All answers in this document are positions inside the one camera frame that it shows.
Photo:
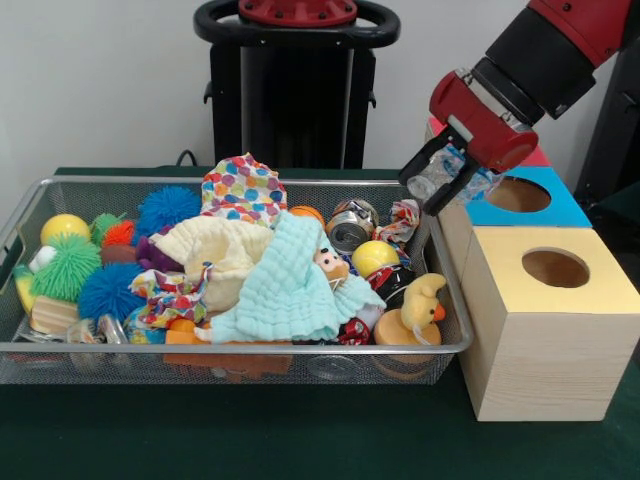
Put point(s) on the polka dot cloth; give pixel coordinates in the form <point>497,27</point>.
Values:
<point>245,190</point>

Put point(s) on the cream knitted cloth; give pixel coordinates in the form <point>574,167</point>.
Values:
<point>225,245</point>

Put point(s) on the brown plush toy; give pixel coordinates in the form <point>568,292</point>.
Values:
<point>332,265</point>

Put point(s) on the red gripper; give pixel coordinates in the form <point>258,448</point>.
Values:
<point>480,120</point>

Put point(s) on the blue spiky ball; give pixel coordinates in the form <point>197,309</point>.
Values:
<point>170,205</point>

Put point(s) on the purple spiky monster toy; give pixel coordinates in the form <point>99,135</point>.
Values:
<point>150,257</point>

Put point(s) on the crushed silver drink can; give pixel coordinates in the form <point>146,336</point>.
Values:
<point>350,230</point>

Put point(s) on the dark green tablecloth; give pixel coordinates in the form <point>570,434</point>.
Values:
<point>300,440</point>

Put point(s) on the crushed blue-label plastic bottle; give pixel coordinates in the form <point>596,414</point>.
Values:
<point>440,170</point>

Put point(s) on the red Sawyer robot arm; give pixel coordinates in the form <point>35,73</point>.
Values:
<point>540,60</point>

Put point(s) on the mint green cloth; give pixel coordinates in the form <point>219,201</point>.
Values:
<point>285,295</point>

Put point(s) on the wooden three-hole box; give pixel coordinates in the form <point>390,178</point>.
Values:
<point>550,360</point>

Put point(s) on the yellow tennis ball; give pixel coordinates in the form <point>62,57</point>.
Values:
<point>372,255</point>

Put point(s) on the crushed clear plastic bottle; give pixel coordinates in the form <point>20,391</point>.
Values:
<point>107,330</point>

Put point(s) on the silver mesh bin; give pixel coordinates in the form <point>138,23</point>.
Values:
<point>350,370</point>

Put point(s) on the yellow plush duck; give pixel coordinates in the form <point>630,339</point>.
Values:
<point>422,300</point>

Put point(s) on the plain yellow ball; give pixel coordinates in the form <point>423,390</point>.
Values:
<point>65,227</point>

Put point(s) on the green spiky monster toy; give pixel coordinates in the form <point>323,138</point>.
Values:
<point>65,270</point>

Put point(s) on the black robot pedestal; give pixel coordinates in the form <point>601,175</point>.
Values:
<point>295,100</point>

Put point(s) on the black panel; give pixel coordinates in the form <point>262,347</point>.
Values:
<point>620,150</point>

